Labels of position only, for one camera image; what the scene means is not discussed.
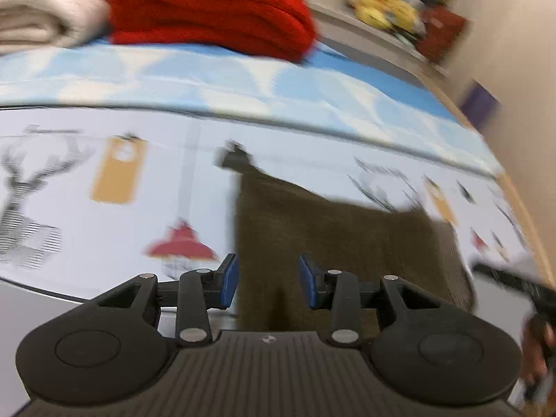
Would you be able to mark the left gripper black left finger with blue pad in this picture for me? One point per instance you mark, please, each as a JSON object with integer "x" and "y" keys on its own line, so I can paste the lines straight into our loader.
{"x": 192, "y": 296}

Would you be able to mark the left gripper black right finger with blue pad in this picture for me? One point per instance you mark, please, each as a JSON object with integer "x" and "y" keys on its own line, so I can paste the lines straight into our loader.
{"x": 347, "y": 298}

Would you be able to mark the brown corduroy pants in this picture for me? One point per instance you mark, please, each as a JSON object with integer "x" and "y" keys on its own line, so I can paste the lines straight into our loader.
{"x": 276, "y": 222}

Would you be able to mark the person's right hand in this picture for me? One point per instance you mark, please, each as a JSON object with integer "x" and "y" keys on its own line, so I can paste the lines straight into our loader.
{"x": 534, "y": 366}

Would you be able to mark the white patterned bed sheet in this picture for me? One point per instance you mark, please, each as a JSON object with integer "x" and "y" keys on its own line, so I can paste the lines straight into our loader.
{"x": 92, "y": 197}

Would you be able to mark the blue white patterned bedding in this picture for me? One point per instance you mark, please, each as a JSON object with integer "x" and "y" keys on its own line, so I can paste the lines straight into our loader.
{"x": 327, "y": 93}

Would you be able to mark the purple box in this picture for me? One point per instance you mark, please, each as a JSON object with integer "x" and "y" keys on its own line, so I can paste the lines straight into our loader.
{"x": 479, "y": 105}

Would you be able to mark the dark red bag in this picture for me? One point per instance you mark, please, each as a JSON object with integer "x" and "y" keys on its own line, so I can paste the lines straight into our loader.
{"x": 442, "y": 29}

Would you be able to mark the red folded garment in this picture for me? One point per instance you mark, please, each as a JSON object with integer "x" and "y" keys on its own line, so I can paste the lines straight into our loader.
{"x": 282, "y": 29}

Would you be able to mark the yellow plush toys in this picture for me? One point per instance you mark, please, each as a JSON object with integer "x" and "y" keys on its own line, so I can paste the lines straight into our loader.
{"x": 387, "y": 15}

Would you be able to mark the beige folded garment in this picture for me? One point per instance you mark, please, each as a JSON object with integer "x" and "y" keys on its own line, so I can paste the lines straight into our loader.
{"x": 29, "y": 24}

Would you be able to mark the wooden bed frame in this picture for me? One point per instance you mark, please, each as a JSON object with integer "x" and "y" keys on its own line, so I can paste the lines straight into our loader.
{"x": 426, "y": 75}

